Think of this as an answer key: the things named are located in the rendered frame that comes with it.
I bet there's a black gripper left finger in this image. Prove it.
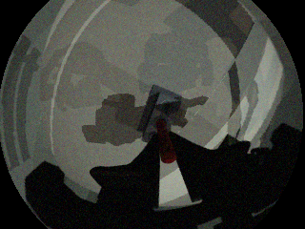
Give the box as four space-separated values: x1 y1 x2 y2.
89 134 160 209

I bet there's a dark red peg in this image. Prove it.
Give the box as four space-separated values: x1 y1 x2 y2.
156 119 176 163

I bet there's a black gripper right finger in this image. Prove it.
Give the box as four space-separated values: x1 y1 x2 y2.
168 131 251 202

